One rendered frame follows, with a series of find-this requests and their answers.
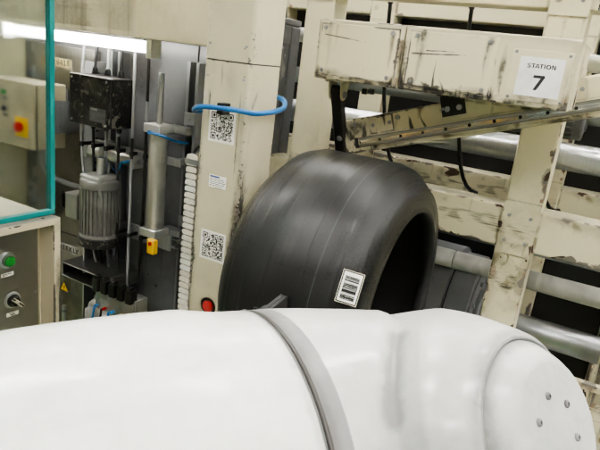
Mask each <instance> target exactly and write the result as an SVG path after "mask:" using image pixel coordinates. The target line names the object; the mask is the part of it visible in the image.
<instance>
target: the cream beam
mask: <svg viewBox="0 0 600 450"><path fill-rule="evenodd" d="M590 53H591V49H590V48H589V47H588V45H587V44H586V43H585V42H584V40H581V39H571V38H560V37H540V36H529V35H518V34H507V33H496V32H486V31H475V30H464V29H443V28H432V27H422V26H411V25H401V24H390V23H379V22H368V21H348V20H337V19H326V18H321V25H320V32H319V39H318V47H317V54H316V62H315V70H314V77H315V78H321V79H333V80H340V81H346V82H353V83H359V84H365V85H373V86H379V87H385V88H398V89H404V90H411V91H417V92H424V93H431V94H437V95H443V96H456V97H462V98H469V99H476V100H482V101H489V102H495V103H502V104H514V105H520V106H528V107H534V108H540V109H547V110H554V111H560V112H568V111H571V110H572V108H573V107H574V106H575V103H576V99H577V95H578V92H579V85H580V82H581V78H582V77H586V74H587V66H588V60H589V56H590ZM522 55H523V56H532V57H541V58H550V59H559V60H567V62H566V65H565V70H564V74H563V77H562V84H561V87H560V92H559V96H558V99H557V100H554V99H548V98H541V97H534V96H521V95H514V94H513V91H514V86H515V81H516V78H517V73H518V69H519V65H520V60H521V56H522Z"/></svg>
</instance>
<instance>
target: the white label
mask: <svg viewBox="0 0 600 450"><path fill-rule="evenodd" d="M364 278H365V275H363V274H361V273H358V272H355V271H350V270H347V269H344V270H343V274H342V277H341V280H340V282H339V286H338V289H337V293H336V297H335V300H334V301H337V302H340V303H342V304H348V305H351V306H353V307H356V304H357V301H358V298H359V295H360V292H361V289H362V286H363V281H364Z"/></svg>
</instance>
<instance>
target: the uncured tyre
mask: <svg viewBox="0 0 600 450"><path fill-rule="evenodd" d="M437 246H438V208H437V203H436V200H435V197H434V196H433V194H432V193H431V191H430V190H429V187H428V186H427V184H426V183H425V181H424V180H423V178H422V177H421V175H420V174H419V173H418V172H417V171H415V170H413V169H411V168H409V167H407V166H405V165H403V164H401V163H399V162H391V161H386V160H381V159H377V158H372V157H368V156H363V155H358V154H350V153H346V152H341V151H337V150H332V149H321V150H312V151H307V152H304V153H301V154H299V155H297V156H295V157H294V158H292V159H291V160H290V161H288V162H287V163H285V164H284V165H283V166H282V167H280V168H279V169H278V170H277V171H275V172H274V173H273V174H272V175H270V177H269V178H267V179H266V180H265V181H264V182H263V184H262V185H261V186H260V187H259V189H258V190H257V191H256V192H255V194H254V196H253V197H252V199H251V200H250V202H249V203H248V205H247V207H246V208H245V210H244V212H243V213H242V215H241V217H240V219H239V221H238V223H237V226H236V228H235V230H234V233H233V235H232V238H231V240H230V242H229V247H228V250H227V253H226V256H225V259H224V263H223V266H222V271H221V279H220V285H219V292H218V303H217V312H230V311H240V310H242V309H247V310H253V307H255V306H256V307H258V308H261V307H262V306H263V305H267V304H268V303H270V302H271V301H272V300H274V299H275V298H276V297H277V296H279V295H280V294H282V295H283V296H287V308H312V309H353V310H379V311H382V312H384V313H388V314H396V313H407V312H413V311H419V310H424V307H425V304H426V301H427V297H428V293H429V287H430V283H431V279H432V275H433V270H434V265H435V260H436V253H437ZM344 269H347V270H350V271H355V272H358V273H361V274H363V275H365V278H364V281H363V284H362V289H361V292H360V295H359V298H358V301H357V304H356V307H353V306H351V305H348V304H342V303H340V302H337V301H334V300H335V297H336V293H337V291H338V286H339V282H340V280H341V277H342V274H343V270H344Z"/></svg>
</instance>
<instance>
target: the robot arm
mask: <svg viewBox="0 0 600 450"><path fill-rule="evenodd" d="M0 450H596V434H595V430H594V424H593V420H592V416H591V412H590V410H589V408H588V403H587V400H586V398H585V396H584V394H583V392H582V390H581V388H580V386H579V383H578V381H577V380H576V379H575V378H574V376H573V375H572V374H571V372H570V370H569V369H567V368H566V367H565V366H564V364H563V363H562V362H561V361H560V360H558V359H557V358H556V357H555V356H553V355H552V354H551V353H550V352H549V351H548V350H547V349H546V347H545V346H544V345H543V344H542V343H541V342H539V341H538V340H537V339H536V338H534V337H532V336H531V335H530V334H527V333H525V332H523V331H520V330H518V329H515V328H513V327H511V326H508V325H506V324H503V323H501V322H498V321H493V320H490V319H488V318H485V317H482V316H478V315H475V314H471V313H467V312H459V311H454V310H448V309H442V308H435V309H427V310H419V311H413V312H401V313H396V314H388V313H386V312H382V311H379V310H353V309H312V308H288V297H287V296H283V295H282V294H280V295H279V296H277V297H276V298H275V299H274V300H272V301H271V302H270V303H268V304H267V305H263V306H262V307H261V308H258V307H256V306H255V307H253V310H247V309H242V310H240V311H230V312H199V311H185V310H165V311H156V312H137V313H127V314H119V315H111V316H103V317H95V318H86V319H80V320H73V321H60V322H54V323H47V324H41V325H35V326H28V327H22V328H16V329H7V330H1V331H0Z"/></svg>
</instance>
